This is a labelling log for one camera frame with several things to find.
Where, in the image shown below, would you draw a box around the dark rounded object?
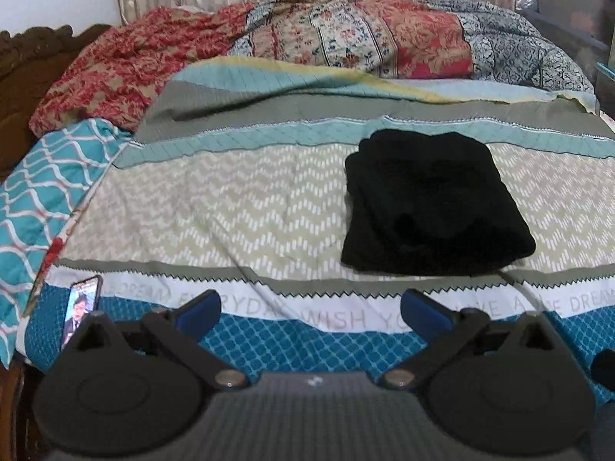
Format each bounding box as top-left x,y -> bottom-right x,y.
590,353 -> 615,386

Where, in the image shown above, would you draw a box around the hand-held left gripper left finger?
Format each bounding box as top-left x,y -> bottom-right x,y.
72,289 -> 251,391

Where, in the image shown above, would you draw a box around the carved wooden headboard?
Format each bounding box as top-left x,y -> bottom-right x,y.
0,24 -> 113,183

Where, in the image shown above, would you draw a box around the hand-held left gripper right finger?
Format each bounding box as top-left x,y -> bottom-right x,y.
379,289 -> 558,391

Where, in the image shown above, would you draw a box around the floral patchwork quilt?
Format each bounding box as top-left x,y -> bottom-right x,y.
29,0 -> 599,138

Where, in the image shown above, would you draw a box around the white cable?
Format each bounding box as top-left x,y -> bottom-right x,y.
497,271 -> 539,312

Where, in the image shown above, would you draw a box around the black pants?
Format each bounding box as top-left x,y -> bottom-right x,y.
340,129 -> 537,277

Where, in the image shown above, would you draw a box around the patterned teal grey bedspread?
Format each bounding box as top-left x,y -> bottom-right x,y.
19,55 -> 615,404

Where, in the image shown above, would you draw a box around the teal white wavy blanket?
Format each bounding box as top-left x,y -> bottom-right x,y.
0,118 -> 133,366

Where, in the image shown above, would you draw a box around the smartphone with lit screen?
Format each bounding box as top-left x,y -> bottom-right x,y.
60,275 -> 104,352

